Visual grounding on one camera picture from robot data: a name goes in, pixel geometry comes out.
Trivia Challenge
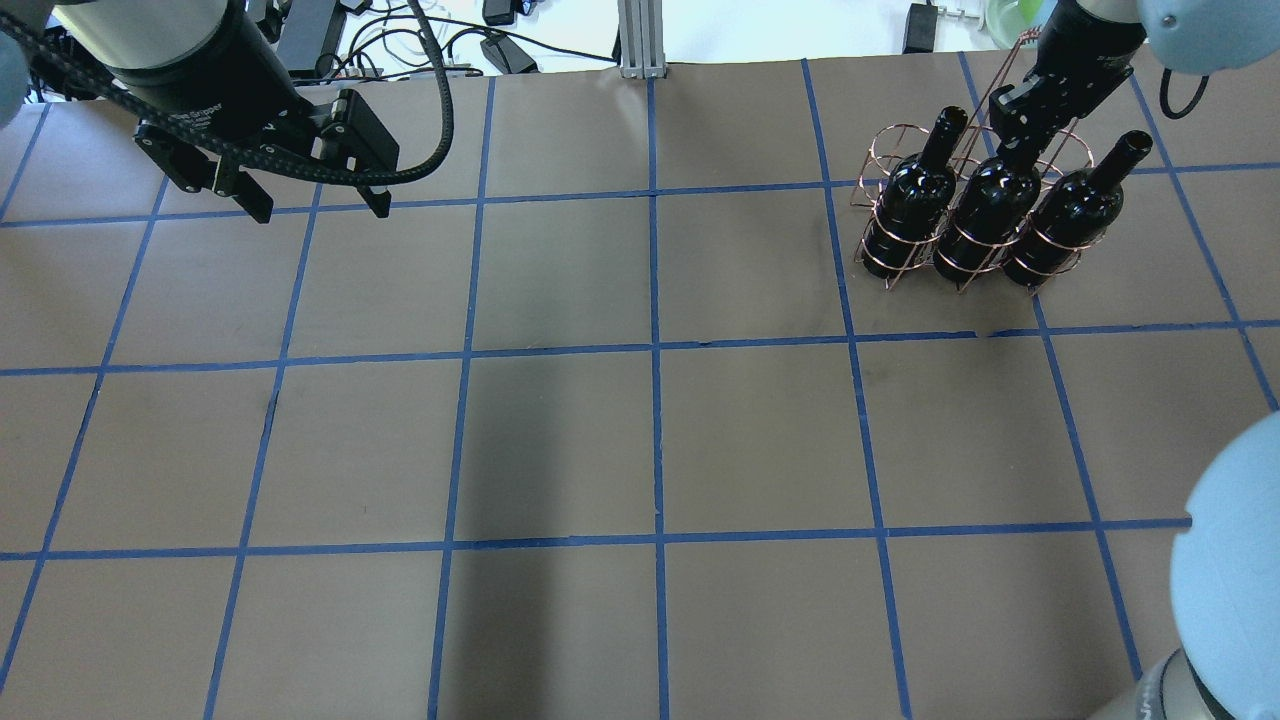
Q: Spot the black power adapter brick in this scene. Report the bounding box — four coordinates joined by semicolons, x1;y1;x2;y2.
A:
480;35;540;76

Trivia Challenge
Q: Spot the green bowl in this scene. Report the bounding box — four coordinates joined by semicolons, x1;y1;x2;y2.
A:
983;0;1056;49

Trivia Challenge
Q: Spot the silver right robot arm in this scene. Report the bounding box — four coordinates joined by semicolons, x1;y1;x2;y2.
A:
989;1;1279;719

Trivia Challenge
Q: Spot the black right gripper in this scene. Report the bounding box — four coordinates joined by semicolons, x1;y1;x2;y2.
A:
989;1;1147;141

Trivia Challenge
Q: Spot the copper wire wine basket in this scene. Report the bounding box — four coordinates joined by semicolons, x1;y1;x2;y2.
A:
850;23;1093;293

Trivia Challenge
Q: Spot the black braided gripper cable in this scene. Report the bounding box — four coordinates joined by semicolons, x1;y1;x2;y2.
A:
0;0;456;188

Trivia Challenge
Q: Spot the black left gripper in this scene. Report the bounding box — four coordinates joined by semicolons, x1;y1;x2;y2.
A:
100;1;399;224

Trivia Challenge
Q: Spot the aluminium frame post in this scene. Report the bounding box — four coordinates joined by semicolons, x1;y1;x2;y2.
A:
617;0;668;79

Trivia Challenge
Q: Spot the dark wine bottle in basket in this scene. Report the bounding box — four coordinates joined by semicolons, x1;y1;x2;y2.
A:
1001;129;1155;293

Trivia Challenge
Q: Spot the dark glass wine bottle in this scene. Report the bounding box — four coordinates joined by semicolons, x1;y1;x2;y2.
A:
932;141;1041;286

